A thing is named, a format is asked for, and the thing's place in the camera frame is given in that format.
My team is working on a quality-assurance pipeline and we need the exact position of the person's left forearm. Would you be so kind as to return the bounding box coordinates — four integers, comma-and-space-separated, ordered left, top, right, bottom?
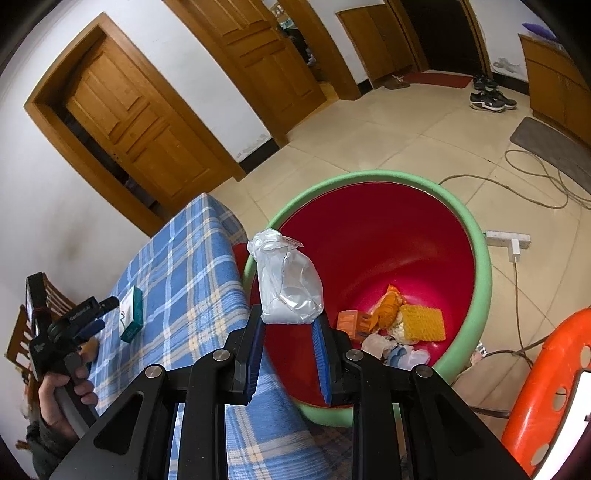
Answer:
23, 420, 80, 480

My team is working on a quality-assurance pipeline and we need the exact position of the person's left hand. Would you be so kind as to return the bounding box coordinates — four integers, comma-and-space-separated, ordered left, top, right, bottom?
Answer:
38, 374, 100, 443

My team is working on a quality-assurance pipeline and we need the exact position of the red basin with green rim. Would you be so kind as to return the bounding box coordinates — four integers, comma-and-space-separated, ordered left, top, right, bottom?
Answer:
242, 170, 495, 428

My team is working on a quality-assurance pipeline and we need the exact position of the grey cable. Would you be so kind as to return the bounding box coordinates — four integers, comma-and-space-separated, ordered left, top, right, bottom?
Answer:
438, 150, 591, 209

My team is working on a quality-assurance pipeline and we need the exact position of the red doormat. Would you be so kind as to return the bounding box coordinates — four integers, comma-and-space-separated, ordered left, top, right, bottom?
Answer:
409, 71, 474, 89

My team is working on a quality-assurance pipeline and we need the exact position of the orange small box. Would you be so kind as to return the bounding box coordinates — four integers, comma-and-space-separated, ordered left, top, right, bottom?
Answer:
336, 310, 373, 342

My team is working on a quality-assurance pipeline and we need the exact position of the orange plastic stool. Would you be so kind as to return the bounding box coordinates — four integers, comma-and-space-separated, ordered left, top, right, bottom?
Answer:
501, 308, 591, 480

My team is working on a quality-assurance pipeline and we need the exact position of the wooden chair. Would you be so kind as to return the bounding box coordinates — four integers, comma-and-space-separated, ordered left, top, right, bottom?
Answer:
4, 277, 77, 384

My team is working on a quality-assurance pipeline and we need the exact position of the white power strip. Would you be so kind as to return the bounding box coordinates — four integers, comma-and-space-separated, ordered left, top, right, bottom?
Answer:
484, 230, 532, 248

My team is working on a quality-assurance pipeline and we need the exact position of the clear plastic bag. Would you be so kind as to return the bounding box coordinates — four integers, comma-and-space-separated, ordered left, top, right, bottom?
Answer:
247, 227, 325, 325

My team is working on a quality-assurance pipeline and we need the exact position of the dark cable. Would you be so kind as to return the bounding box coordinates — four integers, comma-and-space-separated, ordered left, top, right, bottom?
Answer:
455, 337, 550, 418

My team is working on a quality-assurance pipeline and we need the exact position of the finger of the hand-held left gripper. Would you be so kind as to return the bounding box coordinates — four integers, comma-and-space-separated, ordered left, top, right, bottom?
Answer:
69, 318, 105, 345
96, 296, 121, 319

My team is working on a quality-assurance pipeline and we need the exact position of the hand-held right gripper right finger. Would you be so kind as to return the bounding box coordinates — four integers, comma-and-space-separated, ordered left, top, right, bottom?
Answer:
311, 314, 532, 480

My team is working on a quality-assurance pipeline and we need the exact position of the yellow foam fruit net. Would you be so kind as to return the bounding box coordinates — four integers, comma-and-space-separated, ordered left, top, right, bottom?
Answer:
397, 304, 446, 343

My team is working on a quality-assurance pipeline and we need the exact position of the grey floor mat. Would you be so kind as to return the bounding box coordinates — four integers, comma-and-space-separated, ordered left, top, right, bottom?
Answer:
509, 117, 591, 195

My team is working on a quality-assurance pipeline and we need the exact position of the light blue plastic item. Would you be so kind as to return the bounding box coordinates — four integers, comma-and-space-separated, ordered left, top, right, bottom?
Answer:
385, 346, 431, 368

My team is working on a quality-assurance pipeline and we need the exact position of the wooden cabinet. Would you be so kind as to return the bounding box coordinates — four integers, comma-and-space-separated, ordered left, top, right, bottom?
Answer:
518, 33, 591, 144

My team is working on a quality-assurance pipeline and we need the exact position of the wooden door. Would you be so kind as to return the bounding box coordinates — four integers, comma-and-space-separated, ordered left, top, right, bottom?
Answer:
65, 34, 222, 204
185, 0, 326, 134

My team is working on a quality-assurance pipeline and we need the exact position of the white paper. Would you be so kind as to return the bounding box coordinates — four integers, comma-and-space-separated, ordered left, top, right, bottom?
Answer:
361, 325, 414, 361

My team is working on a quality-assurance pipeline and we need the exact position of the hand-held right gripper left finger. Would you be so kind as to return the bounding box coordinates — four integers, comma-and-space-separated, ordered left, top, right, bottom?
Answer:
48, 305, 267, 480

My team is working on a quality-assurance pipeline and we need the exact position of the purple item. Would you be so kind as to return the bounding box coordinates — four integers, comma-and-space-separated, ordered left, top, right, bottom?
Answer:
526, 21, 556, 42

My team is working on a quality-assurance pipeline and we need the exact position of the blue plaid blanket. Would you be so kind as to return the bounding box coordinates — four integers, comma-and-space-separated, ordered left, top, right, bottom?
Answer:
85, 193, 356, 480

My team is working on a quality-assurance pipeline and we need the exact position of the orange snack packet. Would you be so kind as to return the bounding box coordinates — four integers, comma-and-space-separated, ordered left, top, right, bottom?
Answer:
372, 285, 403, 333

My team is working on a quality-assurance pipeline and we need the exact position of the green and white small box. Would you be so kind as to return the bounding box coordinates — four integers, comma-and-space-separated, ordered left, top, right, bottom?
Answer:
119, 286, 145, 343

